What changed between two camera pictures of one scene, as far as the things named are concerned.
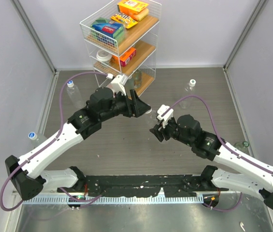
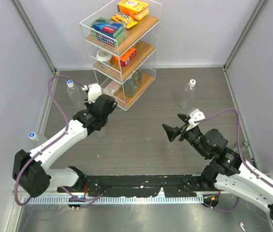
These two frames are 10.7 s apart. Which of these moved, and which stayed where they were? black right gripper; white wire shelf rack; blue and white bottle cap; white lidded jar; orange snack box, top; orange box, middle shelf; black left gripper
Moved: black right gripper; black left gripper
Stayed: white wire shelf rack; orange box, middle shelf; blue and white bottle cap; orange snack box, top; white lidded jar
